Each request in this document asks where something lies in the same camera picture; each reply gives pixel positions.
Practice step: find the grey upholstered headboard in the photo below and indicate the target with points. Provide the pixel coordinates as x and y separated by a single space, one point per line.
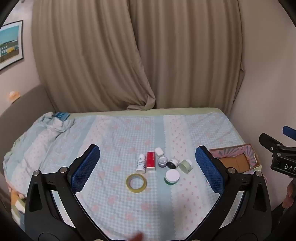
27 109

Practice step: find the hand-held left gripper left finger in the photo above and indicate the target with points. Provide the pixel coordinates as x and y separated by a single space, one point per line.
85 169

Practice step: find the framed wall picture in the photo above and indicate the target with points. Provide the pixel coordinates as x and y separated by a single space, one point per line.
10 45

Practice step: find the pale green jar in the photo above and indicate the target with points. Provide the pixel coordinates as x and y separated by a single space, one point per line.
185 166

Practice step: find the person's right hand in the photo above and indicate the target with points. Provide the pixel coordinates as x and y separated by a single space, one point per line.
289 194

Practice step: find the black jar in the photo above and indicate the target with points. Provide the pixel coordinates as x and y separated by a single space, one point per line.
172 164

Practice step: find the white lid green jar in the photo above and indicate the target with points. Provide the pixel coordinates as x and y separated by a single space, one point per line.
172 176

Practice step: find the silver lid jar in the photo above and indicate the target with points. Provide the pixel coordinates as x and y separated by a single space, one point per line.
163 161

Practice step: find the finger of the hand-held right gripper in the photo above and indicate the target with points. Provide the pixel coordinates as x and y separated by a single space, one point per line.
269 140
290 132

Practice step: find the pink patterned cardboard box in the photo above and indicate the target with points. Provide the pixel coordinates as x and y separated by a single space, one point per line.
240 162

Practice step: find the small peach wall ornament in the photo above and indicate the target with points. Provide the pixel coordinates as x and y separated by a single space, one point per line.
14 95

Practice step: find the red and white box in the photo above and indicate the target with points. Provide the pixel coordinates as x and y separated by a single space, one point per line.
150 160

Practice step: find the beige curtain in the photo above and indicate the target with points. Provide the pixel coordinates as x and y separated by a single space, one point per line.
189 58
81 58

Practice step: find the yellow tape roll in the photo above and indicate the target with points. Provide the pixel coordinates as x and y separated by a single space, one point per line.
128 183

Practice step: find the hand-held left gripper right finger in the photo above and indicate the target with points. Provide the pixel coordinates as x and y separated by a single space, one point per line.
209 171

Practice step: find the blue checked cloth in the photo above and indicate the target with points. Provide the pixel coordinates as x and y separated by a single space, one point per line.
61 115

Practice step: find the blue checked pink-heart blanket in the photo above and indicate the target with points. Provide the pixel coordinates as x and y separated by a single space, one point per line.
115 139

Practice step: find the pale green mattress sheet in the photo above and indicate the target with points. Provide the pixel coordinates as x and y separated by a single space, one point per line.
161 112

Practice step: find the white plastic bottle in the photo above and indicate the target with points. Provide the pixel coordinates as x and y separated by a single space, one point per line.
141 164

